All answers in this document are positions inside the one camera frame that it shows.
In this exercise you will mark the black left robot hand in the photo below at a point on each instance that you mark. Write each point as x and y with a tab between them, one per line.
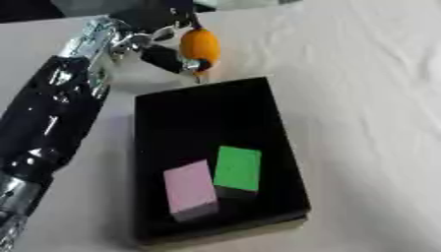
161	19

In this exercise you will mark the orange toy fruit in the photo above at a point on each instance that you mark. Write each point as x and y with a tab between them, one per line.
200	46

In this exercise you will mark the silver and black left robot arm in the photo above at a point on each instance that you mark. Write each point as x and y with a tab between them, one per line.
46	118

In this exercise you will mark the black open box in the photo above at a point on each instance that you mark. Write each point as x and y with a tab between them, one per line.
195	114

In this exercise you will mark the green rectangular block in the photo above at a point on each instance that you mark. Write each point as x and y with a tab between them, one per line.
237	168

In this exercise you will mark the pink rectangular block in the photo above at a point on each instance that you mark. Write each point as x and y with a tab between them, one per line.
190	190

